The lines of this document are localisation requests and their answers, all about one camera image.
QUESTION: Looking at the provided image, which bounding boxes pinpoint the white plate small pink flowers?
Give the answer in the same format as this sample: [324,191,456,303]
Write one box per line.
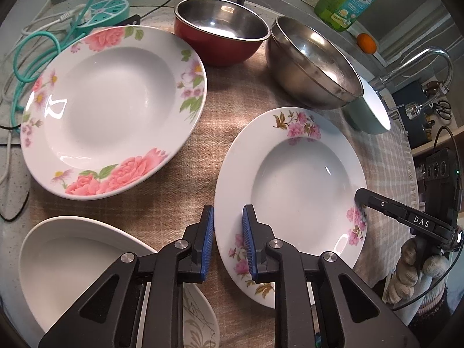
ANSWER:
[214,107,367,308]

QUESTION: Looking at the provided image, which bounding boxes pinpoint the white oval leaf-pattern dish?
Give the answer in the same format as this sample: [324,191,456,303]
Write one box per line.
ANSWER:
[18,215,221,348]

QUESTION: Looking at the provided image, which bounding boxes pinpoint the chrome kitchen faucet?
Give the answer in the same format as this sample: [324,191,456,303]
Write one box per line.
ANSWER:
[370,46,454,120]

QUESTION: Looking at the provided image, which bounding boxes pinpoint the gloved right hand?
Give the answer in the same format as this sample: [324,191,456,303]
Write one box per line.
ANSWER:
[382,238,449,325]

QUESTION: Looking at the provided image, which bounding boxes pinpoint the light blue ceramic bowl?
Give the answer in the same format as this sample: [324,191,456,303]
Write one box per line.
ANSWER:
[342,76,392,135]

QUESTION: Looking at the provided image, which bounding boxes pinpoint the plaid beige table cloth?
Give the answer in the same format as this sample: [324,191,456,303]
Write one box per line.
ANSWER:
[29,49,418,347]

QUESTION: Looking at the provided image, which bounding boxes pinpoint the black scissors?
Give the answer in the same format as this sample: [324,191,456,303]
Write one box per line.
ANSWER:
[432,100,452,121]

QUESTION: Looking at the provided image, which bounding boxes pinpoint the stainless steel mixing bowl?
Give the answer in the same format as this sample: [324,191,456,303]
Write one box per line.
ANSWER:
[266,16,363,110]

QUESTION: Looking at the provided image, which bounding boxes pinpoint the small orange fruit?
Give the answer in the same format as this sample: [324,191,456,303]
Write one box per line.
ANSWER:
[356,33,377,54]

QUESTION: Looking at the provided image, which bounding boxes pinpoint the white plate large pink roses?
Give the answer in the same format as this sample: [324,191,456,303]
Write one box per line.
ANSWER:
[21,26,207,201]

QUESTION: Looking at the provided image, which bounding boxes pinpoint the red steel-lined bowl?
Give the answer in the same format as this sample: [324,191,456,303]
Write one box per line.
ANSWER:
[174,0,271,67]

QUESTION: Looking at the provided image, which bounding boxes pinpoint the teal round power strip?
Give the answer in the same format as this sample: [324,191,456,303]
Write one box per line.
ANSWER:
[74,0,130,35]

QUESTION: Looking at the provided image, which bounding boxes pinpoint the white cable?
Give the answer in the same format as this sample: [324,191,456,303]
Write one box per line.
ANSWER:
[0,0,87,189]

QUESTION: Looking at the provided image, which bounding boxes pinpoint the teal power cable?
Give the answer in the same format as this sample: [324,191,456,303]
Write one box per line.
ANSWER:
[10,0,114,124]

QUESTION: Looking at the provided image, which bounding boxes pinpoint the black inline cable remote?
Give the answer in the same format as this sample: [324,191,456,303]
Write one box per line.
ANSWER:
[116,14,141,26]

